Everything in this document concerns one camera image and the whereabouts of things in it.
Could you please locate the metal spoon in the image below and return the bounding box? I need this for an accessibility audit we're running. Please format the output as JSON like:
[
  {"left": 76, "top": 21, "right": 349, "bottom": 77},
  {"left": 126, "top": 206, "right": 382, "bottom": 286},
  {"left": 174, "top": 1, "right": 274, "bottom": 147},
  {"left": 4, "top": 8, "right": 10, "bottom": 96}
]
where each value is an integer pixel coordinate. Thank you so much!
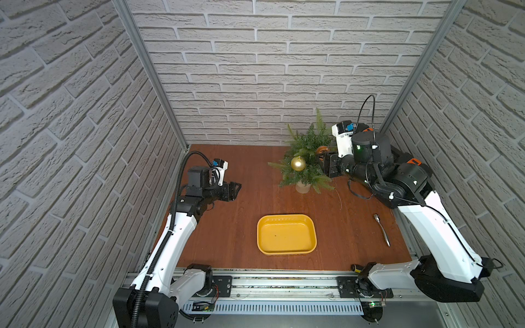
[{"left": 373, "top": 214, "right": 391, "bottom": 247}]

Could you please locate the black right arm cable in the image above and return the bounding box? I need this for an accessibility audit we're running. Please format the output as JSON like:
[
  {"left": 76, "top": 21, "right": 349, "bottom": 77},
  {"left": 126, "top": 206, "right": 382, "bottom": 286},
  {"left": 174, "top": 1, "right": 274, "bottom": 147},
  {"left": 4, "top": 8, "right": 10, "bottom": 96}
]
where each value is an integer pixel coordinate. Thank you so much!
[{"left": 355, "top": 93, "right": 377, "bottom": 132}]

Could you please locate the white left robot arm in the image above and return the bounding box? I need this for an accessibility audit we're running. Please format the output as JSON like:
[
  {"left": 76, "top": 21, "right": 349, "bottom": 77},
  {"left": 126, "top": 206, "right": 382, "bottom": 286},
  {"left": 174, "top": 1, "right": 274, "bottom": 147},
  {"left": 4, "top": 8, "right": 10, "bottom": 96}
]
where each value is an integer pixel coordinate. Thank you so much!
[{"left": 113, "top": 159, "right": 241, "bottom": 327}]

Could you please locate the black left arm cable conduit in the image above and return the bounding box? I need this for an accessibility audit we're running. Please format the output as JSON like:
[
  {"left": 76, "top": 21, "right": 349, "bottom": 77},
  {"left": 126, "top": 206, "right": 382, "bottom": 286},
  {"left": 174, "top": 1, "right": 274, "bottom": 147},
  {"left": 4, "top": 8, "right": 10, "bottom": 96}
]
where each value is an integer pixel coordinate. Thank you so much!
[{"left": 130, "top": 150, "right": 212, "bottom": 328}]

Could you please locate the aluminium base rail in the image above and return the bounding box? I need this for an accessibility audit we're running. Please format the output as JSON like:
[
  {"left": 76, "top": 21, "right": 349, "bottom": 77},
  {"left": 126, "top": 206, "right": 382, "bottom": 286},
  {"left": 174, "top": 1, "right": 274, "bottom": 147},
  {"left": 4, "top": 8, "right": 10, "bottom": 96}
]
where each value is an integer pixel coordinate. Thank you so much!
[{"left": 116, "top": 268, "right": 452, "bottom": 317}]

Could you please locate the black plastic tool case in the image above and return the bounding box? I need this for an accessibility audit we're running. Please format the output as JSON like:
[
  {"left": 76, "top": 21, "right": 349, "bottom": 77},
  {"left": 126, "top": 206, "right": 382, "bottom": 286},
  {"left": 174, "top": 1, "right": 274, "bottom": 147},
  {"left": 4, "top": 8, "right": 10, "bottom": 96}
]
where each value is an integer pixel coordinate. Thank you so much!
[{"left": 386, "top": 146, "right": 434, "bottom": 197}]

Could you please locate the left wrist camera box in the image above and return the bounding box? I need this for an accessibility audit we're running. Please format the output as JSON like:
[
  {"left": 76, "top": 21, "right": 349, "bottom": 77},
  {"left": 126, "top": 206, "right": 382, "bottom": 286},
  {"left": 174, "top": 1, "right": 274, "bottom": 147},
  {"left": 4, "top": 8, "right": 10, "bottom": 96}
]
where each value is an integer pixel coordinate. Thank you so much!
[{"left": 211, "top": 159, "right": 228, "bottom": 186}]

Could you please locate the matte gold ball ornament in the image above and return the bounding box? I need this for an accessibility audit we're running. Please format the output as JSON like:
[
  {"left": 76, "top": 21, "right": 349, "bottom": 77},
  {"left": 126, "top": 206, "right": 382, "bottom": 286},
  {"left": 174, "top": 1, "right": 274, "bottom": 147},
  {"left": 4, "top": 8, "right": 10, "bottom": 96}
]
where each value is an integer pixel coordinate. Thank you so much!
[{"left": 291, "top": 156, "right": 306, "bottom": 172}]

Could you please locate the shiny brown ball ornament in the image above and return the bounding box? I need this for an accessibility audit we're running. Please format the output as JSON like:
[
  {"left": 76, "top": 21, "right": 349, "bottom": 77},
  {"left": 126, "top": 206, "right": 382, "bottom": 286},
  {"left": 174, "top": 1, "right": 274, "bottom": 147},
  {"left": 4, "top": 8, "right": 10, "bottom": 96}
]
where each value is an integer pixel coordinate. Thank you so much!
[{"left": 315, "top": 146, "right": 329, "bottom": 156}]

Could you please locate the yellow plastic tray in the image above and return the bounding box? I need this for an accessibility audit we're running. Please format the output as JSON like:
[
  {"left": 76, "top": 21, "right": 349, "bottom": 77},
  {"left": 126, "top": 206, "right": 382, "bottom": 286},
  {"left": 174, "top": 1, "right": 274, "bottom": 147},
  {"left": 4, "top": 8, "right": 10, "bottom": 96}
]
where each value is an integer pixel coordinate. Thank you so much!
[{"left": 257, "top": 214, "right": 317, "bottom": 256}]

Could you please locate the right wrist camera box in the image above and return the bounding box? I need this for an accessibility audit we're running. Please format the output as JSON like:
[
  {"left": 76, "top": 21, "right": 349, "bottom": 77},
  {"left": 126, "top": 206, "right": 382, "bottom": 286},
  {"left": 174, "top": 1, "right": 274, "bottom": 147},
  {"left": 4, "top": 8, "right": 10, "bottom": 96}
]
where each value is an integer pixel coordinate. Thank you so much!
[{"left": 332, "top": 120, "right": 354, "bottom": 158}]

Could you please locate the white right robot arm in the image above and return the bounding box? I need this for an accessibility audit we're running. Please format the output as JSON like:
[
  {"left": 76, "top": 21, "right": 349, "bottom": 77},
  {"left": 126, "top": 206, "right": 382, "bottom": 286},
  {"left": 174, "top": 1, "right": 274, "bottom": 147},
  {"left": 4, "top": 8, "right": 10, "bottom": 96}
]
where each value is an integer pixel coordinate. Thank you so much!
[{"left": 318, "top": 122, "right": 495, "bottom": 303}]

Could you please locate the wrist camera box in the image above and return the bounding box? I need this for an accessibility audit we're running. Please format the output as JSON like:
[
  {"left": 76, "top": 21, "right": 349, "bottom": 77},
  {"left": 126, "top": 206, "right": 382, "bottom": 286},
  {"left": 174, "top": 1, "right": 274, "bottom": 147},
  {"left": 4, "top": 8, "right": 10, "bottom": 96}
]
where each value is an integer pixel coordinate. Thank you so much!
[
  {"left": 211, "top": 159, "right": 228, "bottom": 186},
  {"left": 332, "top": 120, "right": 354, "bottom": 158}
]

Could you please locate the small green christmas tree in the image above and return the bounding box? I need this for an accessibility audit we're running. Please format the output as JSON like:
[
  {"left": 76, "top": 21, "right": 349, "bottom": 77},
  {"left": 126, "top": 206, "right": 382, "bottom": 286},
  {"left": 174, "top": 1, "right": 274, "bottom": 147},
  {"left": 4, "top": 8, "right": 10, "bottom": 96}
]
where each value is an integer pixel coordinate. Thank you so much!
[{"left": 268, "top": 109, "right": 336, "bottom": 194}]

